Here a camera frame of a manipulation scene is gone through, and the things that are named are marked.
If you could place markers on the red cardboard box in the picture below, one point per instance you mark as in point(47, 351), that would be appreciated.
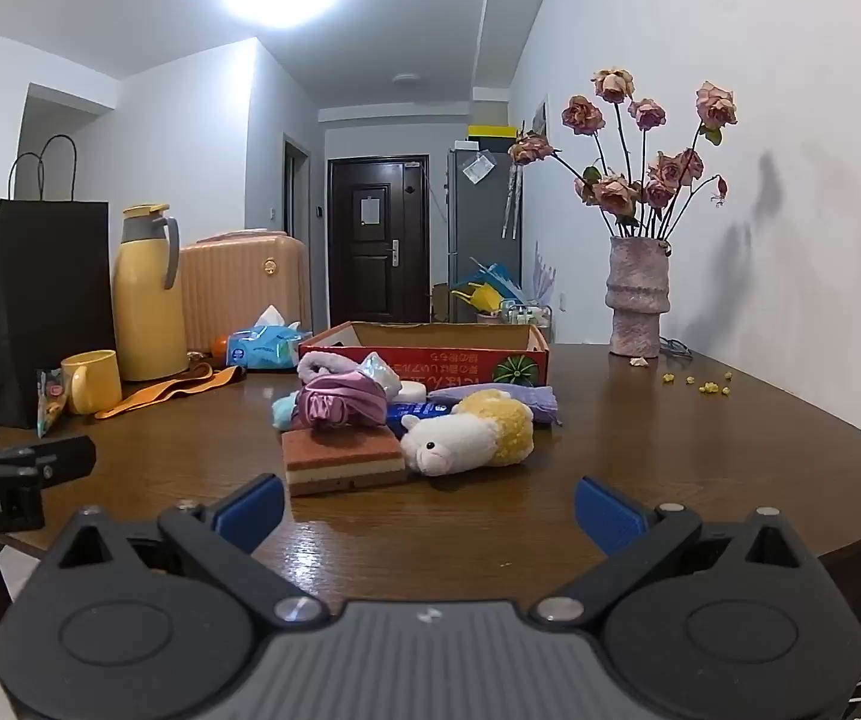
point(438, 364)

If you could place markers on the brown layered sponge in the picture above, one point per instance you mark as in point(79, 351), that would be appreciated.
point(344, 461)

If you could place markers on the small orange fruit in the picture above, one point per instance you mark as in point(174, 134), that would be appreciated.
point(220, 346)

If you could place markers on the pink cloth bundle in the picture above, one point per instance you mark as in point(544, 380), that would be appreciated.
point(340, 401)

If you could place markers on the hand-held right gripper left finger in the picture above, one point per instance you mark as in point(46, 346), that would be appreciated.
point(254, 514)

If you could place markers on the pink textured vase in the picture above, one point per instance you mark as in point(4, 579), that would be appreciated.
point(636, 300)

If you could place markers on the blue tissue pack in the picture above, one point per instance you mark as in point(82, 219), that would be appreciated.
point(265, 349)

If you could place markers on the dried pink roses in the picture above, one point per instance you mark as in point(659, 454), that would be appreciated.
point(614, 191)

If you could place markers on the purple fuzzy headband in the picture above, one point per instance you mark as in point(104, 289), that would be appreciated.
point(318, 364)

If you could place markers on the wall picture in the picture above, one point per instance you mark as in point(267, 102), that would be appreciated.
point(541, 116)

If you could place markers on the dark brown entrance door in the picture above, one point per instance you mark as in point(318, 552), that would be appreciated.
point(378, 270)

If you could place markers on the iridescent plastic bag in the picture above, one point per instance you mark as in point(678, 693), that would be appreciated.
point(378, 371)

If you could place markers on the black paper bag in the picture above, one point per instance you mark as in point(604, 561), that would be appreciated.
point(40, 300)

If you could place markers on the yellow box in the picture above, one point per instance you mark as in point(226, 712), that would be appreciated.
point(490, 131)

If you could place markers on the silver hanging strip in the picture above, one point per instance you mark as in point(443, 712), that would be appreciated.
point(513, 202)

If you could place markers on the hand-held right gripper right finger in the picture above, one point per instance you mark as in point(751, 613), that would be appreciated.
point(606, 517)

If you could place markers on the yellow thermos jug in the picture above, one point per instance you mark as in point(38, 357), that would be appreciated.
point(149, 300)

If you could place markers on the small snack packet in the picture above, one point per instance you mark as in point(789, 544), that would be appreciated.
point(51, 401)

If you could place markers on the grey refrigerator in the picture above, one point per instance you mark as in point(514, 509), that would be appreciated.
point(475, 225)

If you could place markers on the blue packet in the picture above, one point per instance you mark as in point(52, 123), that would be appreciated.
point(415, 412)

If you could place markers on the pink ribbed suitcase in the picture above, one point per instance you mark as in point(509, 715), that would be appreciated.
point(243, 292)

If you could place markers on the yellow mug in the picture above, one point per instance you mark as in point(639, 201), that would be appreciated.
point(93, 382)

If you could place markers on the purple fabric pouch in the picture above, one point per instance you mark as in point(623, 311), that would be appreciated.
point(520, 397)

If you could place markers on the dark side door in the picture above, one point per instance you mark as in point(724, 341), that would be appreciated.
point(297, 195)

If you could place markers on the small ceiling lamp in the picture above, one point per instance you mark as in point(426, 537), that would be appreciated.
point(406, 79)

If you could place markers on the white and yellow plush sheep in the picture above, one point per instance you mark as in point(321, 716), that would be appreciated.
point(468, 435)

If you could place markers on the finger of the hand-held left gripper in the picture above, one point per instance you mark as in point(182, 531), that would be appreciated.
point(63, 459)

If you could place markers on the white round puff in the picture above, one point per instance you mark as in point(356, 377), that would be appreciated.
point(411, 392)

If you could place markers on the blue and yellow bags pile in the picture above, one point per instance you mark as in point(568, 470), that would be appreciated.
point(486, 289)

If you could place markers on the clear plastic bag on refrigerator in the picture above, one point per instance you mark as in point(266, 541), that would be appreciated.
point(479, 167)

